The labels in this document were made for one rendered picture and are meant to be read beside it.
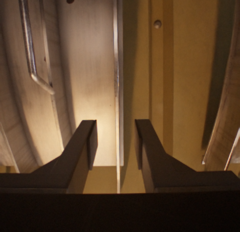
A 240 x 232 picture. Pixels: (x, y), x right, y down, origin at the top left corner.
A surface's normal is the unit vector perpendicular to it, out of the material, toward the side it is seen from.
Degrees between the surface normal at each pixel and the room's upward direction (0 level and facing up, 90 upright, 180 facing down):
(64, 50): 75
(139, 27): 90
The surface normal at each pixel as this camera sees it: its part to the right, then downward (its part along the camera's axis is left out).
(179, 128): 0.00, 0.07
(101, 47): 0.00, 0.31
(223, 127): -1.00, 0.01
